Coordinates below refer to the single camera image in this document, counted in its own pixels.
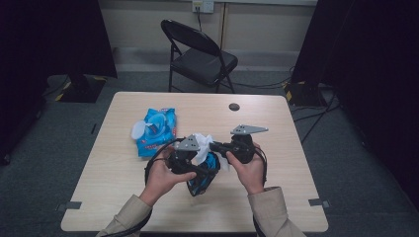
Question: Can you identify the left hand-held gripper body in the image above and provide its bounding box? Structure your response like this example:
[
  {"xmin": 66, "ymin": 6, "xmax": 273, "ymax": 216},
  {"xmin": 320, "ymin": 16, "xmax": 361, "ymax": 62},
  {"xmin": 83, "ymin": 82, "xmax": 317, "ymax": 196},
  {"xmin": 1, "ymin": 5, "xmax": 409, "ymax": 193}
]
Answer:
[{"xmin": 168, "ymin": 133, "xmax": 201, "ymax": 176}]

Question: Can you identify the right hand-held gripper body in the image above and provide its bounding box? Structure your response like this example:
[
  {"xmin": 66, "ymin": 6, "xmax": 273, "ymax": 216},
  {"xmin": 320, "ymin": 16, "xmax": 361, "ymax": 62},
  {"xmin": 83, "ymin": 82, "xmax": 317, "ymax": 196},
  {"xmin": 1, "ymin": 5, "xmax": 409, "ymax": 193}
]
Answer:
[{"xmin": 230, "ymin": 123, "xmax": 270, "ymax": 165}]

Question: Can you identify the blue toy car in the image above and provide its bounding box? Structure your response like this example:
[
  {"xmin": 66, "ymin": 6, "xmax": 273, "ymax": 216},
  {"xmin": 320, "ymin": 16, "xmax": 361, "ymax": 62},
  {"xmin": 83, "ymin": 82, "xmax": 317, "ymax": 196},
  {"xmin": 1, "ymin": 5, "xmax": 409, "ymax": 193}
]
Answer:
[{"xmin": 186, "ymin": 151, "xmax": 221, "ymax": 198}]

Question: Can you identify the white wet wipe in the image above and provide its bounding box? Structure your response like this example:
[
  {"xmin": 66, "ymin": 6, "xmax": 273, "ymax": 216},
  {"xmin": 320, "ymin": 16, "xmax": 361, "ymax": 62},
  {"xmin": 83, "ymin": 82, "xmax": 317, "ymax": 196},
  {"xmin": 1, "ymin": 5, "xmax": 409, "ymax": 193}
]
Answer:
[{"xmin": 192, "ymin": 132, "xmax": 231, "ymax": 172}]

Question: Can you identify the blue wet wipes pack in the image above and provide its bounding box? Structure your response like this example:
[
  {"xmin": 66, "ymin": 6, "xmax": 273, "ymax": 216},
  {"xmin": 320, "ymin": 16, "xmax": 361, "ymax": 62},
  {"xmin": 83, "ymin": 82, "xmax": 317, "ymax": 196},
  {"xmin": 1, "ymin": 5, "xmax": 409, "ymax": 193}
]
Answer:
[{"xmin": 130, "ymin": 108, "xmax": 178, "ymax": 158}]

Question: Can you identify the person's right hand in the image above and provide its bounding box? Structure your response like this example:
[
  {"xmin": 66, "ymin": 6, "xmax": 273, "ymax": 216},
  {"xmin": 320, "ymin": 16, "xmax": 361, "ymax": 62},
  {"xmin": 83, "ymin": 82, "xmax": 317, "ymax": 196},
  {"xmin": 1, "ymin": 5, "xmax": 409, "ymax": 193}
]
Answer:
[{"xmin": 225, "ymin": 141, "xmax": 266, "ymax": 196}]

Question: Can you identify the person's left hand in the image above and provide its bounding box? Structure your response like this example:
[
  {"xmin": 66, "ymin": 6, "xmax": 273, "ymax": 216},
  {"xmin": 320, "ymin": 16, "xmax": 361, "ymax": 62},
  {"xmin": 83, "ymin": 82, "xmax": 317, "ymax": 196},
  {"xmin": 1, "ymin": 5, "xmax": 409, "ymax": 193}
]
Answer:
[{"xmin": 138, "ymin": 146, "xmax": 198, "ymax": 207}]

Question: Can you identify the black stand base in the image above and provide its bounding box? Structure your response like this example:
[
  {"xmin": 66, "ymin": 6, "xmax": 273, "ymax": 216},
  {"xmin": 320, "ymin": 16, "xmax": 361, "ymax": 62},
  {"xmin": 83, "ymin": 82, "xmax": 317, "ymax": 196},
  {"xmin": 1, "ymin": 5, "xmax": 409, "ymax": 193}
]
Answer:
[
  {"xmin": 55, "ymin": 73, "xmax": 107, "ymax": 104},
  {"xmin": 284, "ymin": 80, "xmax": 327, "ymax": 107}
]

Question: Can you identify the black folding chair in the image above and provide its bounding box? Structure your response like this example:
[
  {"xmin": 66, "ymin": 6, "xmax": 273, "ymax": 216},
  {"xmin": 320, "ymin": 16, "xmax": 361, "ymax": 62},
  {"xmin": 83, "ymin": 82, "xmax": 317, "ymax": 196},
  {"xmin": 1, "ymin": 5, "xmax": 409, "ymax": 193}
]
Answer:
[{"xmin": 160, "ymin": 19, "xmax": 239, "ymax": 94}]

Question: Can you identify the grey tape strip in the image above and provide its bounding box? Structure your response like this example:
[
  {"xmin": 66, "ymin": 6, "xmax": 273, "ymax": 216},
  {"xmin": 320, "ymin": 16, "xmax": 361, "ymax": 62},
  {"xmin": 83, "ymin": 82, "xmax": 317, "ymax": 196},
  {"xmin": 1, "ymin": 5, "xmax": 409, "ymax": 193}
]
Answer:
[
  {"xmin": 56, "ymin": 200, "xmax": 83, "ymax": 212},
  {"xmin": 308, "ymin": 198, "xmax": 331, "ymax": 208}
]

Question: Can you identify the black curtain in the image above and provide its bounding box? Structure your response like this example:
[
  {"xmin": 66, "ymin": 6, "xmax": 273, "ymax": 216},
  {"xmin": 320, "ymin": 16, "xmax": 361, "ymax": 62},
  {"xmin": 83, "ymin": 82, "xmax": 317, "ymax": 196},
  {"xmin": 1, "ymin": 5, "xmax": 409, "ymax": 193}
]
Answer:
[
  {"xmin": 291, "ymin": 0, "xmax": 419, "ymax": 211},
  {"xmin": 0, "ymin": 0, "xmax": 118, "ymax": 166}
]

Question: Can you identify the right hand-held gripper cable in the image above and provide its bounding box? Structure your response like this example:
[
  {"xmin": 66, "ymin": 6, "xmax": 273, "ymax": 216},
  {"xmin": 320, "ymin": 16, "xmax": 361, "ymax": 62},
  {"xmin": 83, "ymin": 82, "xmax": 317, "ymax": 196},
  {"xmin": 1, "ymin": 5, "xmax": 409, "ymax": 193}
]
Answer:
[{"xmin": 251, "ymin": 146, "xmax": 269, "ymax": 237}]

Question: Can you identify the hand-held gripper cable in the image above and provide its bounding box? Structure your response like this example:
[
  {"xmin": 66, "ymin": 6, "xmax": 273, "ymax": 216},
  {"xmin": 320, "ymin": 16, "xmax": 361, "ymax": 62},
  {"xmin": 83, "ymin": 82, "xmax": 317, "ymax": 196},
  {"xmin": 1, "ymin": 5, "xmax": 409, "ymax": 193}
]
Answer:
[
  {"xmin": 108, "ymin": 137, "xmax": 186, "ymax": 237},
  {"xmin": 251, "ymin": 146, "xmax": 269, "ymax": 237}
]

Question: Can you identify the left hand-held gripper cable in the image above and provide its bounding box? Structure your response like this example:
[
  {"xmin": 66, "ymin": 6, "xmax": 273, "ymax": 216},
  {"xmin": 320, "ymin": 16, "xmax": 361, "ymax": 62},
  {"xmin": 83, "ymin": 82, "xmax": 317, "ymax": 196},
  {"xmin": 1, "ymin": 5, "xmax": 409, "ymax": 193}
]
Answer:
[{"xmin": 108, "ymin": 137, "xmax": 186, "ymax": 237}]

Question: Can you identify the black floor cable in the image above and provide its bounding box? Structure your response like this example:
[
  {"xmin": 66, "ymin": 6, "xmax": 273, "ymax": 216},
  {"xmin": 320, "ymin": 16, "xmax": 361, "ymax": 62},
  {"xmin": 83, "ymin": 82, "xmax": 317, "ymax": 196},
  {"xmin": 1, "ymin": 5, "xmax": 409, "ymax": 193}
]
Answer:
[
  {"xmin": 230, "ymin": 76, "xmax": 293, "ymax": 91},
  {"xmin": 291, "ymin": 92, "xmax": 342, "ymax": 146}
]

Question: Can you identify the white wall outlet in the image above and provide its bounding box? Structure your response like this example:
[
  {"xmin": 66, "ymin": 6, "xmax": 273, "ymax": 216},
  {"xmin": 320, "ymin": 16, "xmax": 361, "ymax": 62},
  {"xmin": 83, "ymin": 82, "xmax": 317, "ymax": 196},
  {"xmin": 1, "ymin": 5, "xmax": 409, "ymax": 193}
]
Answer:
[{"xmin": 192, "ymin": 0, "xmax": 215, "ymax": 14}]

